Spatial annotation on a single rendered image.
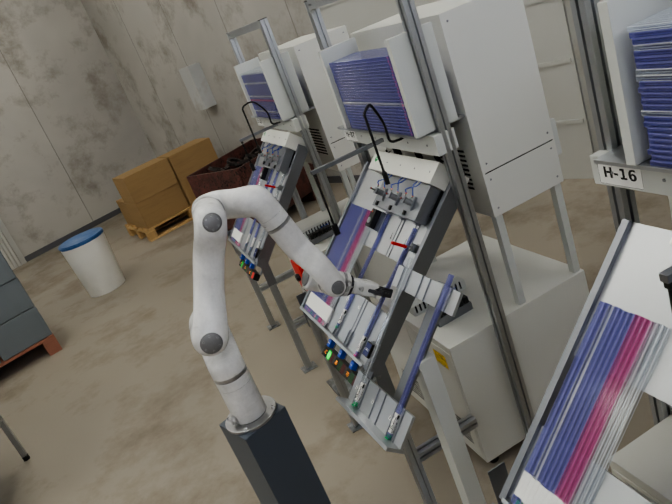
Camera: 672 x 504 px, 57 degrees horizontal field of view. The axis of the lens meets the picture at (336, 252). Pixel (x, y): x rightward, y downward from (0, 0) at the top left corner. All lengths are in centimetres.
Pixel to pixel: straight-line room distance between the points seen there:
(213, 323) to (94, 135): 859
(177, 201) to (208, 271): 607
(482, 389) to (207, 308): 110
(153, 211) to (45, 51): 350
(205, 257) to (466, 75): 103
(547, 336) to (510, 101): 93
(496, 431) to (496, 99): 127
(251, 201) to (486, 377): 113
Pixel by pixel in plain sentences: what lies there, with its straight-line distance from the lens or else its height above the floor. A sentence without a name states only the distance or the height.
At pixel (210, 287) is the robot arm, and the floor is 122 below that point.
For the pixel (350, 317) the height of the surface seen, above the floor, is 79.
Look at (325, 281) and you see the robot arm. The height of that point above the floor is 109.
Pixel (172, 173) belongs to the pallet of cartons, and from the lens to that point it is 799.
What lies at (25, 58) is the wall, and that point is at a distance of 1034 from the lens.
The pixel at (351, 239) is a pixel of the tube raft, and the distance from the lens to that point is 258.
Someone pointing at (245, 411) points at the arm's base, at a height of 76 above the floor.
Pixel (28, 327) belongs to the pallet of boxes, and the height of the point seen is 32.
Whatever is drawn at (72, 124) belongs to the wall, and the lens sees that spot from 1037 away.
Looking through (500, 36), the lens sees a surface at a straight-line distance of 223.
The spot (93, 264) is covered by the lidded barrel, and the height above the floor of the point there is 34.
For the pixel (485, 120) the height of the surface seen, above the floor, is 134.
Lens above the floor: 189
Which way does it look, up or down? 21 degrees down
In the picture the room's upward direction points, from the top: 21 degrees counter-clockwise
